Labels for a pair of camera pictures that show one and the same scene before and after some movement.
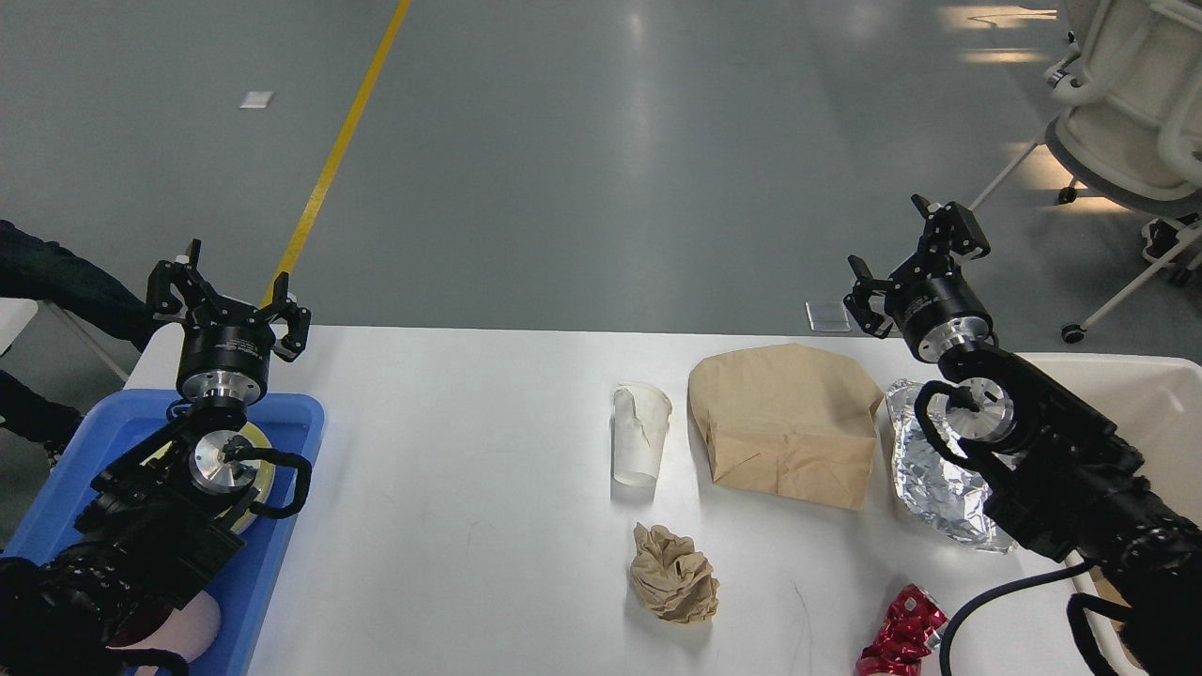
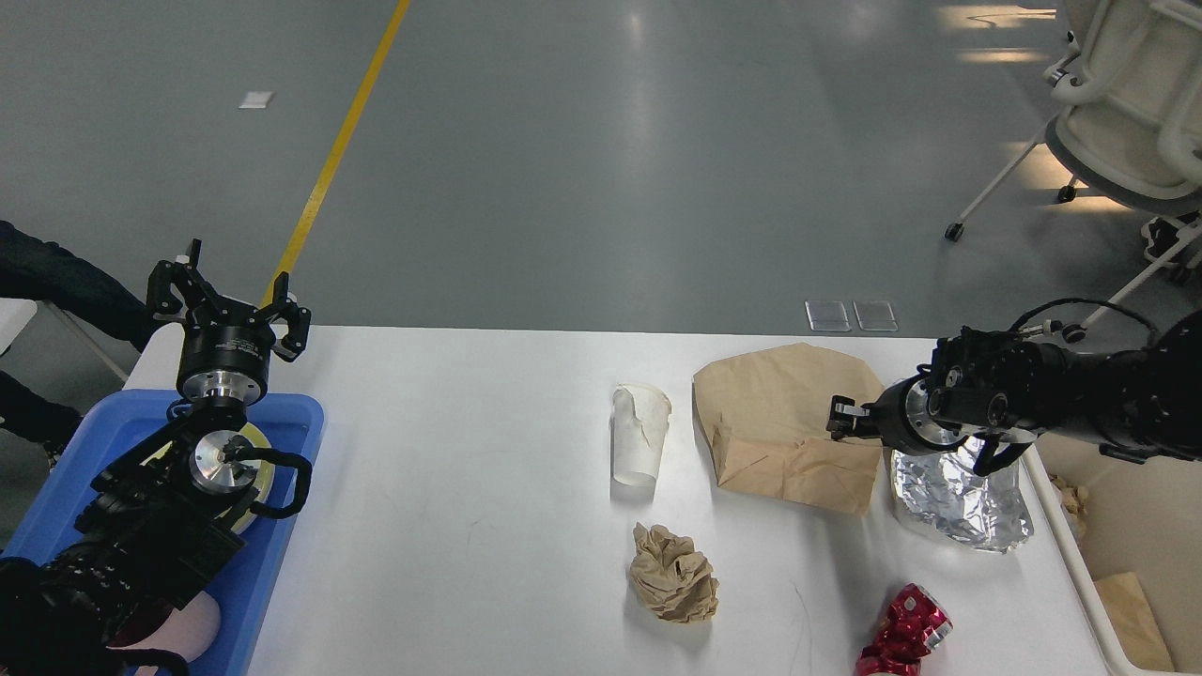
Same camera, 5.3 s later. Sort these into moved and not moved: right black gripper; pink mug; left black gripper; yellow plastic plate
Moved: right black gripper
Not moved: pink mug; yellow plastic plate; left black gripper
